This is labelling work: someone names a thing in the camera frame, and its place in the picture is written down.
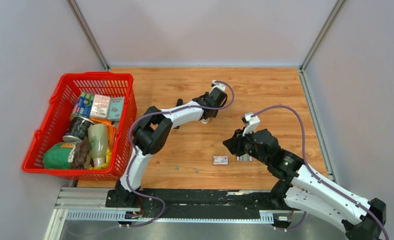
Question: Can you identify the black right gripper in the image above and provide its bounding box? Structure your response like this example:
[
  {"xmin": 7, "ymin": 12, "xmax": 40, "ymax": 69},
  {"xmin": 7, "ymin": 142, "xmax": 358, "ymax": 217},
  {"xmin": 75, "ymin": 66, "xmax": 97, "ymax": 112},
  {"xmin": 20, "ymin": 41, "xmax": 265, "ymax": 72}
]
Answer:
[{"xmin": 222, "ymin": 127, "xmax": 270, "ymax": 167}]

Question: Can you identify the black stapler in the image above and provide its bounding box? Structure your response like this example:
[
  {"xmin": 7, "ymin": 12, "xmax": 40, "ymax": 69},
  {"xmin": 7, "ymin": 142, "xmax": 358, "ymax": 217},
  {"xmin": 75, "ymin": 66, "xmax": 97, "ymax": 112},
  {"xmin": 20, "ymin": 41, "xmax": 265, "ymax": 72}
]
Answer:
[{"xmin": 174, "ymin": 98, "xmax": 184, "ymax": 130}]

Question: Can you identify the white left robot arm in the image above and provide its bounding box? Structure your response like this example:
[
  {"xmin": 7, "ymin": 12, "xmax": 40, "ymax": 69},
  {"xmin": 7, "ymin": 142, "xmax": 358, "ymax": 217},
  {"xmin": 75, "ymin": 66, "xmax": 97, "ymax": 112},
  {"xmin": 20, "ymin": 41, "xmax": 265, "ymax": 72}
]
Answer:
[{"xmin": 115, "ymin": 81, "xmax": 228, "ymax": 208}]

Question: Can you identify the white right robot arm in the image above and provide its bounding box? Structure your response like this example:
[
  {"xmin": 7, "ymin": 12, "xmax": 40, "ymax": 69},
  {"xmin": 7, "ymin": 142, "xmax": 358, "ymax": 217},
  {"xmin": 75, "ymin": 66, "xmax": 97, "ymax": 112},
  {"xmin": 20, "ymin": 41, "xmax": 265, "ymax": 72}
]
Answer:
[{"xmin": 223, "ymin": 129, "xmax": 387, "ymax": 240}]

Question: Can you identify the red white staple box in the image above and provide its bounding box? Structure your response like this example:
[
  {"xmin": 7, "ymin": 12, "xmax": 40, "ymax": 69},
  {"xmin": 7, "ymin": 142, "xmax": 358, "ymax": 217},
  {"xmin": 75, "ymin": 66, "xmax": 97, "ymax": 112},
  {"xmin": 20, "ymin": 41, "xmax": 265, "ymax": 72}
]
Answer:
[{"xmin": 213, "ymin": 156, "xmax": 229, "ymax": 165}]

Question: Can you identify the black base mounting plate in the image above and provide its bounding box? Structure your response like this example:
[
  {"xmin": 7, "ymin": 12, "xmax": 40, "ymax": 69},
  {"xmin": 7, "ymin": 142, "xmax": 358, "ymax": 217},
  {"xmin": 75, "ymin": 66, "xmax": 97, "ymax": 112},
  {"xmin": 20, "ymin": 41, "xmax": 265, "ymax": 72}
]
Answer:
[{"xmin": 105, "ymin": 188, "xmax": 291, "ymax": 220}]

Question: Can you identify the teal sponge pack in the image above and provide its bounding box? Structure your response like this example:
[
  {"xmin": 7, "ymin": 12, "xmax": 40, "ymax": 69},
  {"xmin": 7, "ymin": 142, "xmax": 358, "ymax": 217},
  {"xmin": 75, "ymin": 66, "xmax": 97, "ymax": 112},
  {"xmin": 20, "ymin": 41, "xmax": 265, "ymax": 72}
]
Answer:
[{"xmin": 106, "ymin": 97, "xmax": 125, "ymax": 122}]

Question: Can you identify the pink sponge pack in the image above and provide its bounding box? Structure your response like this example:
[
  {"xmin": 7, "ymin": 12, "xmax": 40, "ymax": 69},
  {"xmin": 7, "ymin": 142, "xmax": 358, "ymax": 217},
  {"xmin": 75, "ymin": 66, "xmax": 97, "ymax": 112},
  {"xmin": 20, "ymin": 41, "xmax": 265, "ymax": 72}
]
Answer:
[{"xmin": 89, "ymin": 94, "xmax": 111, "ymax": 119}]

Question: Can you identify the blue green scrubber pack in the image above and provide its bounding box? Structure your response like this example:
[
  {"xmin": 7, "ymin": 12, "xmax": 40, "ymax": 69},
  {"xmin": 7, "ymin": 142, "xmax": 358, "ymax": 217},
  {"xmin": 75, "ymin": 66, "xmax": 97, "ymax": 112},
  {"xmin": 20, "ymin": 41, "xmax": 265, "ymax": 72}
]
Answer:
[{"xmin": 70, "ymin": 92, "xmax": 94, "ymax": 120}]

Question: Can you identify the dark glass jar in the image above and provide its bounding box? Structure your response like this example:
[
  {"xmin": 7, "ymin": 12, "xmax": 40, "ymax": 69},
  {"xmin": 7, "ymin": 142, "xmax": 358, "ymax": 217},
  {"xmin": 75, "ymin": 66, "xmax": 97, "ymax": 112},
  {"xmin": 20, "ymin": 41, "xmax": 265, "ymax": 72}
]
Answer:
[{"xmin": 62, "ymin": 116, "xmax": 95, "ymax": 143}]

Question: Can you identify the green snack bag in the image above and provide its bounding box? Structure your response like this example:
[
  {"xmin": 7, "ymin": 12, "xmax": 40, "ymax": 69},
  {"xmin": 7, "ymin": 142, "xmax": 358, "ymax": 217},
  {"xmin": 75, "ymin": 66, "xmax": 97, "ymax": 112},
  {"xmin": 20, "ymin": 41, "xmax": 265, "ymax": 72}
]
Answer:
[{"xmin": 43, "ymin": 142, "xmax": 83, "ymax": 170}]

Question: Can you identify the red plastic shopping basket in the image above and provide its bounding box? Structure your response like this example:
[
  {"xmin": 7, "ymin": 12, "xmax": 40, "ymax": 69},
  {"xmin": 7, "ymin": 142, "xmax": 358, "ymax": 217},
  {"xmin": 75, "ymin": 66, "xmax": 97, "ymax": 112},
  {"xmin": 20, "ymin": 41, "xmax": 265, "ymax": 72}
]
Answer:
[{"xmin": 21, "ymin": 71, "xmax": 137, "ymax": 181}]

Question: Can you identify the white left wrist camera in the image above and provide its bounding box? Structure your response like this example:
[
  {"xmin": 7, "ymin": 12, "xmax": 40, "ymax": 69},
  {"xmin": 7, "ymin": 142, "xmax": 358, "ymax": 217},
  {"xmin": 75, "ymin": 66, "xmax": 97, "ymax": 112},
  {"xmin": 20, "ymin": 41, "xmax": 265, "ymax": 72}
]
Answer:
[{"xmin": 210, "ymin": 80, "xmax": 227, "ymax": 93}]

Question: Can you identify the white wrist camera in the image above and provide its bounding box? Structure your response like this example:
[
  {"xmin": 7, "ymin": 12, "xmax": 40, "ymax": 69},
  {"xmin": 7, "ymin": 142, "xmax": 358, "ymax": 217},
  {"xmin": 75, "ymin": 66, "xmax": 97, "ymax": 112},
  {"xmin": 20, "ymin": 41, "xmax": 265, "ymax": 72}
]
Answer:
[
  {"xmin": 210, "ymin": 80, "xmax": 227, "ymax": 93},
  {"xmin": 241, "ymin": 112, "xmax": 260, "ymax": 136}
]

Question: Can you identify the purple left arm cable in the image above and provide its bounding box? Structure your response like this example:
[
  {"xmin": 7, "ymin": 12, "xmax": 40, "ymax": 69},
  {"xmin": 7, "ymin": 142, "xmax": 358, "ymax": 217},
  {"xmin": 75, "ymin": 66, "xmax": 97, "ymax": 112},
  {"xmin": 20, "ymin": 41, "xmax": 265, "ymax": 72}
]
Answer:
[{"xmin": 125, "ymin": 80, "xmax": 236, "ymax": 228}]

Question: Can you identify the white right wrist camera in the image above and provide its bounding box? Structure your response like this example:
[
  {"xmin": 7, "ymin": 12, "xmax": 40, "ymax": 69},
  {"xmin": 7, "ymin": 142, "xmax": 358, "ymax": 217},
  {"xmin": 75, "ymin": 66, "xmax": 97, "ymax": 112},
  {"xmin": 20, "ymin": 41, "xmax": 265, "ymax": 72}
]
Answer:
[{"xmin": 241, "ymin": 112, "xmax": 260, "ymax": 136}]

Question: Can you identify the aluminium slotted cable rail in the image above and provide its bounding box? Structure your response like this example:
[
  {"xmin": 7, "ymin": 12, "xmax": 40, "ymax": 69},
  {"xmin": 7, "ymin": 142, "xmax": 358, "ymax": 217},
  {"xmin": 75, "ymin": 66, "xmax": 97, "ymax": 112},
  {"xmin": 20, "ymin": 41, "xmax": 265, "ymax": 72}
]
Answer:
[{"xmin": 65, "ymin": 209, "xmax": 275, "ymax": 224}]

